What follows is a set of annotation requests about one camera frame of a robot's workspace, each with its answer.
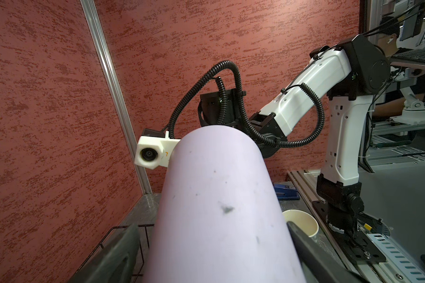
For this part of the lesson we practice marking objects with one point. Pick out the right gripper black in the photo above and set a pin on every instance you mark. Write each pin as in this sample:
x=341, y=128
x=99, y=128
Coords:
x=209, y=109

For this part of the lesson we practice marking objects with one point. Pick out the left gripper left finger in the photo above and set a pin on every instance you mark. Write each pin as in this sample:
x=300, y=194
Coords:
x=115, y=263

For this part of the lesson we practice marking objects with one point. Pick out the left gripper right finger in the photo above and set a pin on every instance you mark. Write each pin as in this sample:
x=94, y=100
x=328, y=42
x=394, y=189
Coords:
x=323, y=267

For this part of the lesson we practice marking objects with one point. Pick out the white ceramic mug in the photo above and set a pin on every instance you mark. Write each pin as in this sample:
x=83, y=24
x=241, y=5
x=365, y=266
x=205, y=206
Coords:
x=306, y=222

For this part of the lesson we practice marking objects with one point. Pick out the lavender plastic cup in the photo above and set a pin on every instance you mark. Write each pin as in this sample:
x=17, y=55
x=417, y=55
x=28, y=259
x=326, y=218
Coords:
x=219, y=220

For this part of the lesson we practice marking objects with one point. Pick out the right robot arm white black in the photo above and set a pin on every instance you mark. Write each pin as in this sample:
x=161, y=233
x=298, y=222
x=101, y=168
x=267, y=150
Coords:
x=350, y=75

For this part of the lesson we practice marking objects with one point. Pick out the blue stapler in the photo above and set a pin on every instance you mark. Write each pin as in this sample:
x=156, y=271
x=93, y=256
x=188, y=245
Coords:
x=286, y=192

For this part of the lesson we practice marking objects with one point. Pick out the black wire dish rack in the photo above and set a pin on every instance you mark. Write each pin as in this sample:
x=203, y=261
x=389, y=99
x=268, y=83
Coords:
x=144, y=231

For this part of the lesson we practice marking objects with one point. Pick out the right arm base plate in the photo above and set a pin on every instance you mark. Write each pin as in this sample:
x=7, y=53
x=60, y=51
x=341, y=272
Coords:
x=358, y=249

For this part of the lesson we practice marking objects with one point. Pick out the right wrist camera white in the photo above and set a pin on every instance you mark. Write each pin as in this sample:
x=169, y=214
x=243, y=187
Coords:
x=154, y=149

